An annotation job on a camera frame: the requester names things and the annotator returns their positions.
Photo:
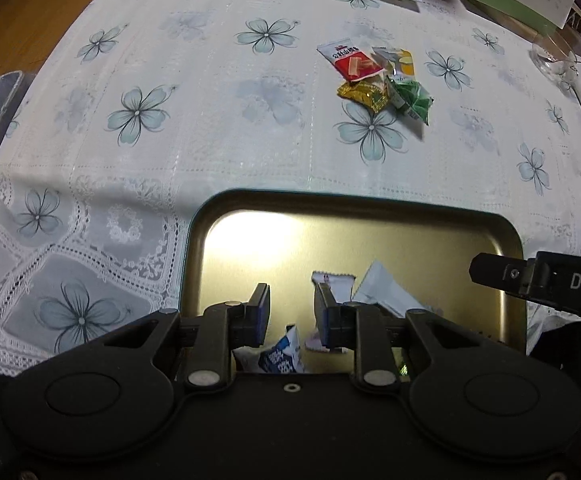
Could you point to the person's right leg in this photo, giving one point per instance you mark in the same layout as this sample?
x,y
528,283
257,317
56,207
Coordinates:
x,y
560,345

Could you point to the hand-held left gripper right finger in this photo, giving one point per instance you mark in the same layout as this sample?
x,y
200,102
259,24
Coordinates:
x,y
323,320

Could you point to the green snack packet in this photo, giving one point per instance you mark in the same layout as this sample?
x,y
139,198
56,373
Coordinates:
x,y
413,100

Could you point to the clear glass bowl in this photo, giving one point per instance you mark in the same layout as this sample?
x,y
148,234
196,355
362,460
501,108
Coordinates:
x,y
560,62

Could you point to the blue white snack packet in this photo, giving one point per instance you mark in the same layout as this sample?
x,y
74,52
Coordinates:
x,y
276,356

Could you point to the red white snack packet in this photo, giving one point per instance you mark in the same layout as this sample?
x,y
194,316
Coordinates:
x,y
350,60

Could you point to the small white snack packet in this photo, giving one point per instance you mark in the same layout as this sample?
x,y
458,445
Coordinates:
x,y
334,285

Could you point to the gold metal tin tray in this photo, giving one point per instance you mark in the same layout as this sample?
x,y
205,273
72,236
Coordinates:
x,y
290,245

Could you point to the white floral tablecloth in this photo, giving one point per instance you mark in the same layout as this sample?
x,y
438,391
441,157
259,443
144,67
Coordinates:
x,y
195,125

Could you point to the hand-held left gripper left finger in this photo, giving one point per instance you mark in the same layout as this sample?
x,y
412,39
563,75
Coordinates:
x,y
261,317

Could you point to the yellow white snack packet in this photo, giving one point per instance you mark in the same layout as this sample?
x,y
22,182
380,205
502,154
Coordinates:
x,y
401,62

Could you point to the plain white snack packet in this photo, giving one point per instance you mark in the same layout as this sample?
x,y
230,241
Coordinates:
x,y
385,291

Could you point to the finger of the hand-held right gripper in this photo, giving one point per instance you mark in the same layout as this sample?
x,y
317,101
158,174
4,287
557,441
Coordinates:
x,y
500,272

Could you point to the gold snack packet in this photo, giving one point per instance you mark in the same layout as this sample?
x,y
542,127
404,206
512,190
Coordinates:
x,y
365,95

